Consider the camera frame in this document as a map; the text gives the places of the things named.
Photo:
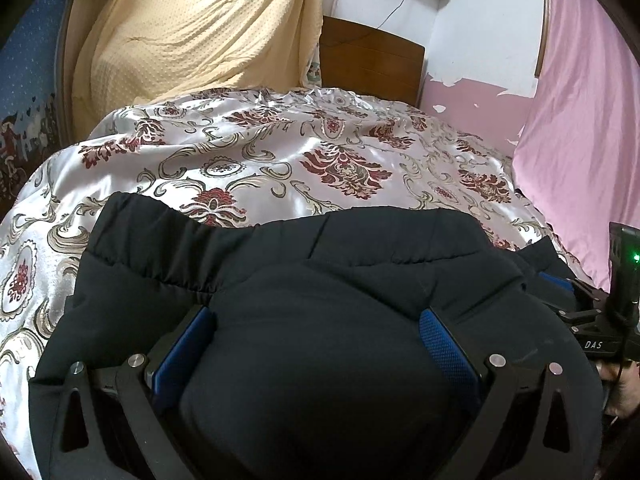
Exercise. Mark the blue printed wall cloth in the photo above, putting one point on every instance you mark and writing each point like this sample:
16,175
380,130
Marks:
25,85

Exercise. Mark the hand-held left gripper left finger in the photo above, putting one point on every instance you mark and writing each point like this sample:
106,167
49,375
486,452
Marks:
180,355

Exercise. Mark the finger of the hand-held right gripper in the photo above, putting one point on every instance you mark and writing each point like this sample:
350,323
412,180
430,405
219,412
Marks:
562,285

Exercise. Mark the pink curtain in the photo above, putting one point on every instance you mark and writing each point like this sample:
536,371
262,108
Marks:
585,110

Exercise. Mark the black padded jacket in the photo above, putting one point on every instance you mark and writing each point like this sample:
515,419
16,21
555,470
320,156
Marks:
325,335

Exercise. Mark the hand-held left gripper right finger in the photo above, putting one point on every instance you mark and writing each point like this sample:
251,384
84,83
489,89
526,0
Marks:
450,355

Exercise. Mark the person's right hand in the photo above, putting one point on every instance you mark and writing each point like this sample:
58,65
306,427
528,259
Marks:
622,385

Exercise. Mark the floral satin bedspread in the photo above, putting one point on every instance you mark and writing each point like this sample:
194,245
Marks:
280,155

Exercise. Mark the wooden wall trim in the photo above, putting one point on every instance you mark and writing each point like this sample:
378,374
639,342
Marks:
544,15

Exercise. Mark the wooden headboard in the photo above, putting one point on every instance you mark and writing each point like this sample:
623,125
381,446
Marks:
375,55

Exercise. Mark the yellow dotted cloth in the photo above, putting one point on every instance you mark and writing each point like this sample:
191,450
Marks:
190,30

